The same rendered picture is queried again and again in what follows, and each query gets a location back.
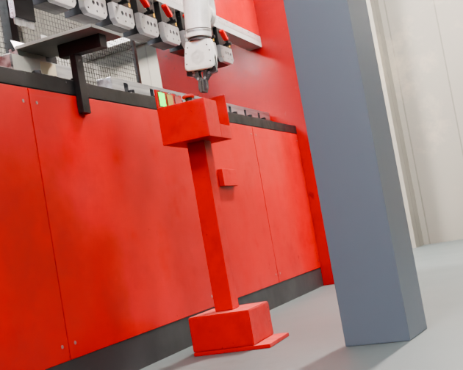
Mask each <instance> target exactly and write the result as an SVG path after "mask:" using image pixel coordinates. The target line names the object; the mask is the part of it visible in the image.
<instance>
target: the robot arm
mask: <svg viewBox="0 0 463 370"><path fill-rule="evenodd" d="M183 8H184V23H185V31H186V34H185V35H184V38H187V39H188V42H186V43H185V49H184V66H185V70H186V71H187V76H189V77H194V78H195V79H196V80H197V81H198V89H199V91H200V93H208V89H209V83H208V80H209V78H210V76H211V75H212V74H214V73H217V72H218V61H217V56H216V51H215V46H214V43H213V40H212V39H211V37H212V31H211V27H213V26H214V24H215V20H216V10H215V1H214V0H183ZM201 72H203V78H202V75H201Z"/></svg>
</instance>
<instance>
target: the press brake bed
mask: <svg viewBox="0 0 463 370"><path fill-rule="evenodd" d="M89 102H90V110H91V113H90V114H87V115H84V114H79V111H78V106H77V102H76V96H75V95H67V94H62V93H58V92H50V91H45V90H38V89H33V88H28V87H21V86H16V85H11V84H4V83H0V370H140V369H142V368H145V367H146V366H149V365H151V364H153V363H156V362H157V361H159V360H162V359H164V358H166V357H168V356H171V355H173V354H175V353H177V352H180V351H182V350H183V349H186V348H188V347H191V346H192V345H193V343H192V338H191V333H190V325H189V320H188V319H189V318H190V317H192V316H196V315H198V314H200V313H203V312H205V311H208V310H211V309H213V308H215V304H214V300H213V295H212V287H211V282H210V277H209V270H208V265H207V257H206V252H205V248H204V240H203V235H202V230H201V222H200V218H199V213H198V205H197V200H196V196H195V188H194V183H193V175H192V170H191V166H190V158H189V153H188V149H187V148H178V147H170V146H163V142H162V134H161V129H160V124H159V117H158V112H157V110H156V109H148V108H143V107H139V106H131V105H126V104H119V103H114V102H109V101H101V100H97V99H92V98H89ZM230 129H231V136H232V139H229V140H225V141H221V142H215V143H212V144H211V146H212V155H213V159H214V163H215V172H216V176H217V180H218V188H219V193H220V201H221V205H222V210H223V218H224V222H225V227H226V235H227V239H228V244H229V252H230V257H231V265H232V269H233V274H234V282H235V286H236V291H237V298H238V303H239V305H244V304H250V303H255V302H265V301H267V302H268V305H269V309H270V310H272V309H274V308H276V307H278V306H280V305H283V304H284V303H286V302H289V301H291V300H294V299H295V298H298V297H300V296H302V295H304V294H307V293H309V292H311V291H314V290H315V289H318V288H320V287H322V286H324V285H323V277H322V273H321V265H320V258H319V254H318V249H317V242H316V238H315V229H314V225H313V221H312V213H311V209H310V204H309V197H308V192H307V188H306V181H305V176H304V169H303V164H302V160H301V152H300V148H299V144H298V135H297V134H293V133H288V132H283V131H276V130H271V129H266V128H258V127H254V126H246V125H241V124H237V123H230ZM219 169H235V170H236V174H237V182H238V186H220V181H219V176H218V170H219Z"/></svg>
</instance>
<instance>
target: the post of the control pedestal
mask: <svg viewBox="0 0 463 370"><path fill-rule="evenodd" d="M187 149H188V153H189V158H190V166H191V170H192V175H193V183H194V188H195V196H196V200H197V205H198V213H199V218H200V222H201V230H202V235H203V240H204V248H205V252H206V257H207V265H208V270H209V277H210V282H211V287H212V295H213V300H214V304H215V311H216V312H219V311H229V310H233V309H235V308H238V307H239V303H238V298H237V291H236V286H235V282H234V274H233V269H232V261H231V257H230V252H229V244H228V239H227V235H226V227H225V222H224V218H223V210H222V205H221V201H220V193H219V188H218V180H217V176H216V172H215V163H214V159H213V155H212V146H211V142H210V141H206V140H201V141H198V142H192V143H188V144H187Z"/></svg>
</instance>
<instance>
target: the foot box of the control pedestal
mask: <svg viewBox="0 0 463 370"><path fill-rule="evenodd" d="M188 320H189V325H190V333H191V338H192V343H193V351H194V356H195V357H198V356H205V355H216V354H223V353H229V352H241V351H247V350H253V349H265V348H271V347H272V346H274V345H275V344H277V343H278V342H280V341H282V340H283V339H285V338H286V337H288V336H289V333H278V334H273V326H272V321H271V317H270V309H269V305H268V302H267V301H265V302H255V303H250V304H244V305H239V307H238V308H235V309H233V310H229V311H219V312H216V311H215V308H213V309H211V310H208V311H205V312H203V313H200V314H198V315H196V316H192V317H190V318H189V319H188Z"/></svg>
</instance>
